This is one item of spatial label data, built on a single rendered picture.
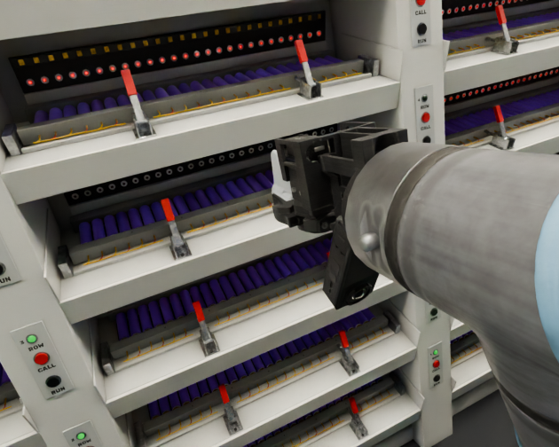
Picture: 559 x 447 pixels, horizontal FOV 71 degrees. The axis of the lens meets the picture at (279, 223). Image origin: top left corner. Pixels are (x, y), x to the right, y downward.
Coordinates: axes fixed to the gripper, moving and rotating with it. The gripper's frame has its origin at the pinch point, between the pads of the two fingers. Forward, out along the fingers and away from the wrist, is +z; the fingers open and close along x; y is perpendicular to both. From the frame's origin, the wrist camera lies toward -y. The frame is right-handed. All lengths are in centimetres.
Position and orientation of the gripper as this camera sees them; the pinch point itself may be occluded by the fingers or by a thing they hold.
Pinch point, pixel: (286, 189)
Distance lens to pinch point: 45.6
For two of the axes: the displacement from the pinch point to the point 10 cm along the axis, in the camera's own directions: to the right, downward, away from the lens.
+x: -9.0, 3.0, -3.1
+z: -3.8, -2.4, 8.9
